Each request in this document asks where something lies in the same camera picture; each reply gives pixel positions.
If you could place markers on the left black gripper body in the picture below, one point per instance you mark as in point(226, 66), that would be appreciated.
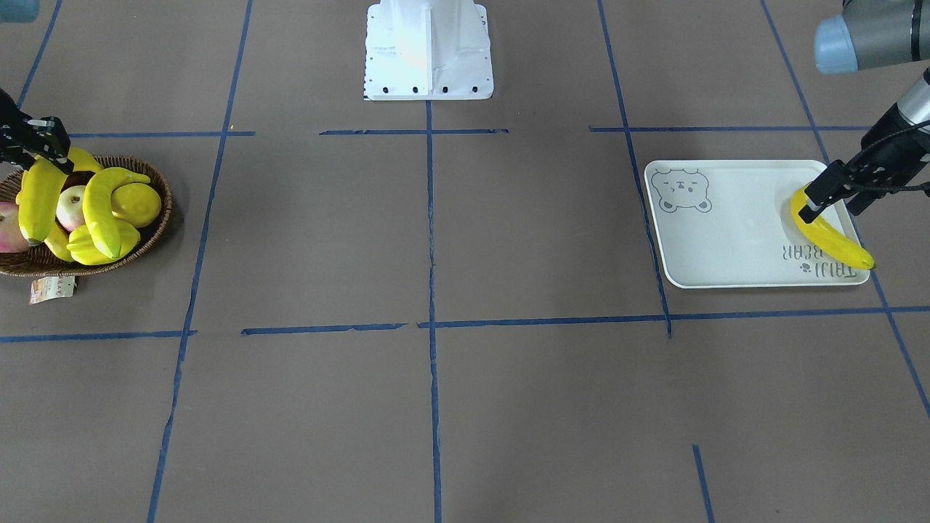
point(884, 149)

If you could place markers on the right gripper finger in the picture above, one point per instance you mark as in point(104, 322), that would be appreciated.
point(54, 143)
point(26, 159)

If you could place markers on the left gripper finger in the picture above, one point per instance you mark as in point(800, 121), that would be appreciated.
point(809, 209)
point(830, 186)

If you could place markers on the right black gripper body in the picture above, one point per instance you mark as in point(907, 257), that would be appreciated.
point(16, 135)

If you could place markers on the yellow banana carried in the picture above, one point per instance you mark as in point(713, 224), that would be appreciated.
point(823, 235)

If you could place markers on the yellow banana curved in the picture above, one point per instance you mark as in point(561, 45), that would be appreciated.
point(104, 228)

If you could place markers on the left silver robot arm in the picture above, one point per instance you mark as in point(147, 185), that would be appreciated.
point(868, 35)

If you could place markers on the brown wicker basket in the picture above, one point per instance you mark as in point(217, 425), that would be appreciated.
point(40, 261)

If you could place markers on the paper basket label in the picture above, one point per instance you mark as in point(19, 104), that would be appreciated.
point(52, 288)

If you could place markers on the pale pink-white apple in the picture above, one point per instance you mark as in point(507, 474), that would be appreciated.
point(70, 208)

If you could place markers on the red apple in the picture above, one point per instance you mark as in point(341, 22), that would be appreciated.
point(11, 239)

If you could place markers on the white bear tray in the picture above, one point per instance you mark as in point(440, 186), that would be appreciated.
point(729, 224)

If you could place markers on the yellow starfruit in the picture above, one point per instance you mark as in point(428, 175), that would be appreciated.
point(82, 246)

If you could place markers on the yellow lemon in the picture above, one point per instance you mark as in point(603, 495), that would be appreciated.
point(136, 203)

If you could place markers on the white pedestal column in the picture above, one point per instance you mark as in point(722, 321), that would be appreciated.
point(427, 50)

